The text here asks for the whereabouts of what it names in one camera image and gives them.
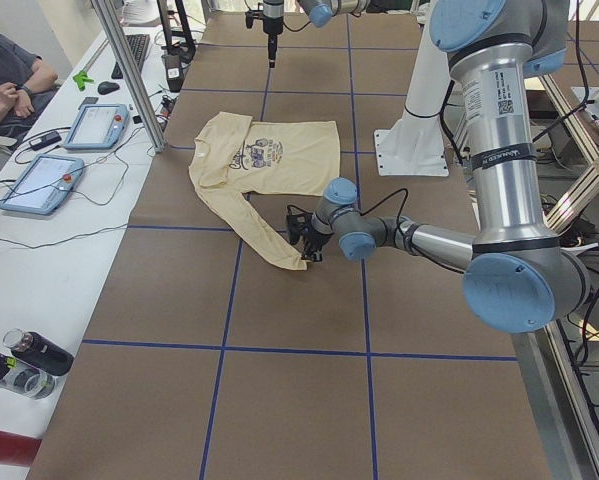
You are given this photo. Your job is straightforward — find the black keyboard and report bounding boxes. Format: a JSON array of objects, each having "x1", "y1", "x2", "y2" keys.
[{"x1": 111, "y1": 33, "x2": 151, "y2": 80}]

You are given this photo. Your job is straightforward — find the seated person grey shirt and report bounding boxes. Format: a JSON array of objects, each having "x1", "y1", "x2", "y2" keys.
[{"x1": 0, "y1": 34, "x2": 58, "y2": 141}]

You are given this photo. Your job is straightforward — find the black bottle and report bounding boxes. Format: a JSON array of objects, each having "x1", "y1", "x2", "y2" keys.
[{"x1": 2, "y1": 328, "x2": 74, "y2": 376}]

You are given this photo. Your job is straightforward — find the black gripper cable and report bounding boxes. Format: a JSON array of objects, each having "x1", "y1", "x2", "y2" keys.
[{"x1": 286, "y1": 187, "x2": 411, "y2": 236}]

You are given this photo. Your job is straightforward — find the black monitor stand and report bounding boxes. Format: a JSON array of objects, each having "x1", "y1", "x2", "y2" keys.
[{"x1": 157, "y1": 0, "x2": 196, "y2": 64}]

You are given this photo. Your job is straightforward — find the green plastic clip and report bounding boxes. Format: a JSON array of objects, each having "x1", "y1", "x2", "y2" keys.
[{"x1": 72, "y1": 70, "x2": 94, "y2": 92}]

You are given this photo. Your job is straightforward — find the beige long-sleeve printed shirt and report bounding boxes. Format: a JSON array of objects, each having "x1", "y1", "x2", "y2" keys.
[{"x1": 189, "y1": 112, "x2": 340, "y2": 271}]

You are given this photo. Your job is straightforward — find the teach pendant far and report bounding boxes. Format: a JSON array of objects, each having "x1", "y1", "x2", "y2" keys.
[{"x1": 62, "y1": 104, "x2": 129, "y2": 151}]

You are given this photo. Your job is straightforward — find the brown table mat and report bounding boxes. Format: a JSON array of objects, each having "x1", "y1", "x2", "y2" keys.
[{"x1": 30, "y1": 14, "x2": 551, "y2": 479}]

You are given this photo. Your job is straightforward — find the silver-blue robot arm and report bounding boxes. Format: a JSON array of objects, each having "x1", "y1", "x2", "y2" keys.
[
  {"x1": 286, "y1": 1, "x2": 590, "y2": 334},
  {"x1": 245, "y1": 0, "x2": 420, "y2": 68}
]

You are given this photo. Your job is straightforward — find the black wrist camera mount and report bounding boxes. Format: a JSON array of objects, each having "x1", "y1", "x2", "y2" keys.
[
  {"x1": 245, "y1": 5, "x2": 264, "y2": 29},
  {"x1": 286, "y1": 204, "x2": 312, "y2": 245}
]

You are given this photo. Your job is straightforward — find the black computer mouse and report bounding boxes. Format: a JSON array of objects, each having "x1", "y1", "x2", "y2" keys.
[{"x1": 97, "y1": 81, "x2": 120, "y2": 96}]

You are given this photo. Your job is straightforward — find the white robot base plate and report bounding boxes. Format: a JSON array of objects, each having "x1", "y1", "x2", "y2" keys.
[{"x1": 374, "y1": 130, "x2": 449, "y2": 177}]

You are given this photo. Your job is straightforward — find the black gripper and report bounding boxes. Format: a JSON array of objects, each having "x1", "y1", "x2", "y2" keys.
[
  {"x1": 301, "y1": 215, "x2": 332, "y2": 263},
  {"x1": 263, "y1": 17, "x2": 282, "y2": 68}
]

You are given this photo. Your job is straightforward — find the red bottle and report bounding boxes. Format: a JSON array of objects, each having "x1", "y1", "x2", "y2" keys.
[{"x1": 0, "y1": 430, "x2": 42, "y2": 467}]

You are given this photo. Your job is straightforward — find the clear bottle green label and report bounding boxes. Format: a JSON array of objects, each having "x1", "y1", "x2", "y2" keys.
[{"x1": 0, "y1": 353, "x2": 55, "y2": 400}]

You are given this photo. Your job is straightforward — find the teach pendant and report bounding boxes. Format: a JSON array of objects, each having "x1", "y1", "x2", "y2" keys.
[
  {"x1": 62, "y1": 104, "x2": 129, "y2": 151},
  {"x1": 0, "y1": 154, "x2": 86, "y2": 216}
]

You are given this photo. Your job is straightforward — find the teach pendant near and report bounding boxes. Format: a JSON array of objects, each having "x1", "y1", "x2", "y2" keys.
[{"x1": 0, "y1": 154, "x2": 86, "y2": 216}]

